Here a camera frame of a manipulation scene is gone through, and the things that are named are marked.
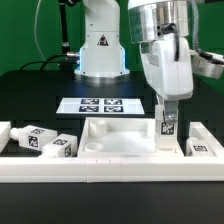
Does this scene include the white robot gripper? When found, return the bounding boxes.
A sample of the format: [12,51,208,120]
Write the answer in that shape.
[140,37,193,122]

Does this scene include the white square table top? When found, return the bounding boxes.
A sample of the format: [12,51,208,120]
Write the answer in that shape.
[78,117,184,158]

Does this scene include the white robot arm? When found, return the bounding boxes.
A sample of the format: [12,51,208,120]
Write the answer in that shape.
[75,0,224,123]

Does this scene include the white U-shaped fence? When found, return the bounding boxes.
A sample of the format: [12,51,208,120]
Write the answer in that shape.
[0,121,224,183]

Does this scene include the white marker tag sheet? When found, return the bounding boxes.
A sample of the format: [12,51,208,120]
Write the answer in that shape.
[56,98,144,115]

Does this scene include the black cables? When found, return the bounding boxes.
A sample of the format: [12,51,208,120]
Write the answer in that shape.
[19,51,81,72]

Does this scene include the black camera stand pole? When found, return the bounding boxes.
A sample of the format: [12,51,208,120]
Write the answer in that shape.
[58,0,76,54]

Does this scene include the white cable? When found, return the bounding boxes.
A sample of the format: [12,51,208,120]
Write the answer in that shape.
[34,0,48,63]

